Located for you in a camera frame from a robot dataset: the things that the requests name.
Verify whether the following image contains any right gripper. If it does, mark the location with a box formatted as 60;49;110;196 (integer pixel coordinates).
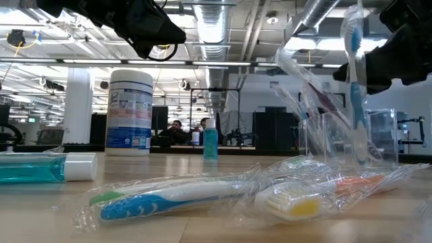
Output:
332;0;432;96

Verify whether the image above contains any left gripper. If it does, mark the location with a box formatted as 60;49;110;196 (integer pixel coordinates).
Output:
67;0;188;61

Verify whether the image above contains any dark red toothbrush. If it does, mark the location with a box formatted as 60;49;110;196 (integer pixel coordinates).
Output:
275;46;354;136

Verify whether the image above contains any teal mouthwash bottle white cap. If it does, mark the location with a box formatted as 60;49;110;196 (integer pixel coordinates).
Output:
0;151;99;185
202;117;219;160

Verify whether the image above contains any orange yellow toothbrush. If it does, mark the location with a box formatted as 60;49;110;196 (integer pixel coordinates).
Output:
232;161;431;227

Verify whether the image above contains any clear acrylic organizer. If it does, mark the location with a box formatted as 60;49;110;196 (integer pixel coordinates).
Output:
298;107;399;169

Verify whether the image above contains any long LED light bar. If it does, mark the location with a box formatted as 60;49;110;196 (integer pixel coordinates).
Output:
0;57;344;72

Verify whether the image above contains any white disinfecting wipes canister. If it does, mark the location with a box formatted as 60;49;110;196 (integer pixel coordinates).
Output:
105;69;155;157

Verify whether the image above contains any black monitor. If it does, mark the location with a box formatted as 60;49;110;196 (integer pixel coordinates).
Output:
151;105;169;131
0;103;11;126

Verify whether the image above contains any white round column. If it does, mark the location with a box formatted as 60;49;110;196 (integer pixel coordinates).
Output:
62;67;95;146

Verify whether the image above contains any black partition panel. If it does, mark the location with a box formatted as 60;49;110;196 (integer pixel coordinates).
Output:
89;113;108;146

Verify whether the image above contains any black cabinet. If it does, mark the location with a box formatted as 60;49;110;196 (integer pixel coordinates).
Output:
252;111;304;153

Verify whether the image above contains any black ceiling device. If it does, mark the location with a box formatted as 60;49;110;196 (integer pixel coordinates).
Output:
6;28;26;48

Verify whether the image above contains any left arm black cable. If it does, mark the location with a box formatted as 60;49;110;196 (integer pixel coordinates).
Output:
146;43;180;63

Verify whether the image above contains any silver ventilation duct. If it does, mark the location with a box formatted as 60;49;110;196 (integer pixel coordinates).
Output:
283;0;342;45
192;0;237;114

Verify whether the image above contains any black aluminium table frame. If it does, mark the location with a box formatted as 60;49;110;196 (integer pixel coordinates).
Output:
0;143;432;165

